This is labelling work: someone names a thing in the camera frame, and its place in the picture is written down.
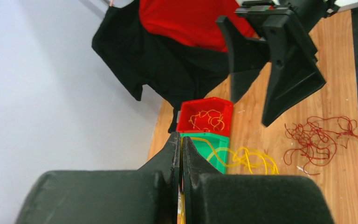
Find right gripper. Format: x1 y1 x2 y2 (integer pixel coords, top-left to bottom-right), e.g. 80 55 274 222
216 0 337 127

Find yellow cable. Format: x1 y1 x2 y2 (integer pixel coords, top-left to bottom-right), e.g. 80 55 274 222
179 108 280 224

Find black shirt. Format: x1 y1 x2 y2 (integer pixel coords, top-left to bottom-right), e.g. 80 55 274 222
91 0 263 134

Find red plastic bin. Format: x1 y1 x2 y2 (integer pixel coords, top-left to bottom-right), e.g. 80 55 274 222
176 97 234 137

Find red sweater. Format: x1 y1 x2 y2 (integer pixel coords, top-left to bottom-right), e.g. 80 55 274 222
139 0 255 52

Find green plastic bin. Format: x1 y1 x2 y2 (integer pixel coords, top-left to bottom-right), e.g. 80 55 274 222
181 133 230 174

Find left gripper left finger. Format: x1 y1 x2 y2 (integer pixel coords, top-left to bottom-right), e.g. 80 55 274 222
16 133 181 224

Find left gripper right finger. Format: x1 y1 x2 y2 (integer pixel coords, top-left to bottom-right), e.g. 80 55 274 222
181 137 334 224

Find red cable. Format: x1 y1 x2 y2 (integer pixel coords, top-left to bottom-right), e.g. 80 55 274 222
282 115 358 176

